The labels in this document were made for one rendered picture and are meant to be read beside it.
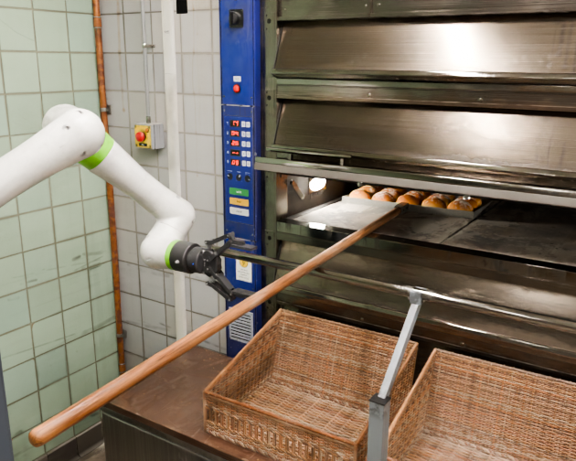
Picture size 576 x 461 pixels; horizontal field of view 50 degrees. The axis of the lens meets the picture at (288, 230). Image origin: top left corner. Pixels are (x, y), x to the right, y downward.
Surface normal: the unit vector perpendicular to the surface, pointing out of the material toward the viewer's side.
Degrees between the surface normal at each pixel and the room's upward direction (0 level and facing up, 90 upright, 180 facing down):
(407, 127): 70
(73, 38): 90
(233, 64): 90
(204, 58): 90
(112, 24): 90
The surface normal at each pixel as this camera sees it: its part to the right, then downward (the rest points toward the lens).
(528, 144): -0.51, -0.12
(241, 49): -0.54, 0.22
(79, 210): 0.84, 0.15
